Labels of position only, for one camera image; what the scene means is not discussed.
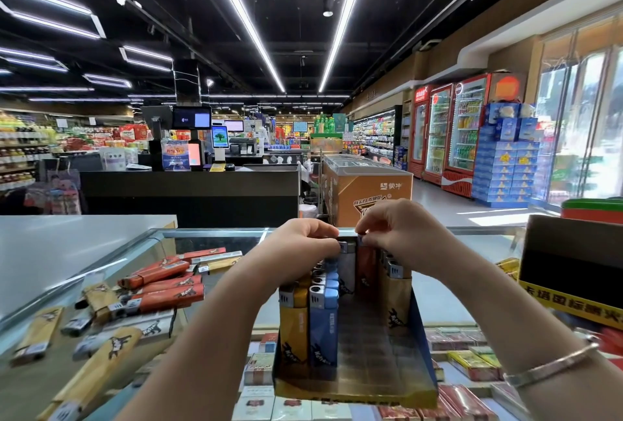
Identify black yellow display box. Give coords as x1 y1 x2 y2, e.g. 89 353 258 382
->
519 214 623 331

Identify person's left hand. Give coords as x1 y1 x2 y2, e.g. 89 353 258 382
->
234 218 344 291

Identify pile of yellow red lighters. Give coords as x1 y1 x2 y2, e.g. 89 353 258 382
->
10 245 245 421

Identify row of blue lighters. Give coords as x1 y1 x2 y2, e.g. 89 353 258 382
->
306 260 342 378

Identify orange round sign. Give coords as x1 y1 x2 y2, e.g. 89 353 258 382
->
489 73 525 104

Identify open refrigerated chiller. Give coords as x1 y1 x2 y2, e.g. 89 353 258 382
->
350 106 402 166

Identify glass display case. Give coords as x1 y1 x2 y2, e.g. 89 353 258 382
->
0 226 623 421

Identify yellow patterned lighter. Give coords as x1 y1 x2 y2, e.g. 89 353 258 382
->
380 252 414 331

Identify glass entrance doors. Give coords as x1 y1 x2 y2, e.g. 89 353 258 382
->
530 11 623 205

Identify hanging plastic bags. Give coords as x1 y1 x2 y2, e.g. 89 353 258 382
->
24 167 82 215

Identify blue yellow lighter display box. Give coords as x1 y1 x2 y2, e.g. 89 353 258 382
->
275 241 439 409

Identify person's right forearm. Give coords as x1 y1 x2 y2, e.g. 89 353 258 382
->
428 245 623 421

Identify grey white patterned lighter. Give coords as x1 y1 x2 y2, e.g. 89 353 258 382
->
336 239 358 298

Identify stack of blue cartons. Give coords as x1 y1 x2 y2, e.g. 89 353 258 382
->
472 102 543 207

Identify red drink fridge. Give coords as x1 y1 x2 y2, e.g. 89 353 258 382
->
443 73 491 198
423 83 457 183
409 85 432 176

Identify long ceiling light strip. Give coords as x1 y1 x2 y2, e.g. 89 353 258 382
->
318 0 376 94
201 0 286 94

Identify row of cigarette packs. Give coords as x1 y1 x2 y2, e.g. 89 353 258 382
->
232 328 531 421

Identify black checkout counter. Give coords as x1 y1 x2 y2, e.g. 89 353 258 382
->
80 165 301 229

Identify person's left forearm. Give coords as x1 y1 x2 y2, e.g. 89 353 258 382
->
117 274 284 421

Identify blue poster screen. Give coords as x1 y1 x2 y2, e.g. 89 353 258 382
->
160 140 192 172

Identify person's right hand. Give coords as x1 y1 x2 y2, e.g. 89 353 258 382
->
355 198 461 281

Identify silver bracelet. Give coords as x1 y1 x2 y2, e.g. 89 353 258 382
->
503 338 602 390

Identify grocery rack with bottles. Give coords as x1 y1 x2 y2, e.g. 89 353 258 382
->
0 114 50 193

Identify brown cardboard carton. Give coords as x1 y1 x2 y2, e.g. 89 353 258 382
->
321 155 414 229

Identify red green container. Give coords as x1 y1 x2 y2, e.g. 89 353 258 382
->
561 196 623 224

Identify black checkout monitor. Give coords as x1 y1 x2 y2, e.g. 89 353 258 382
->
172 107 212 131

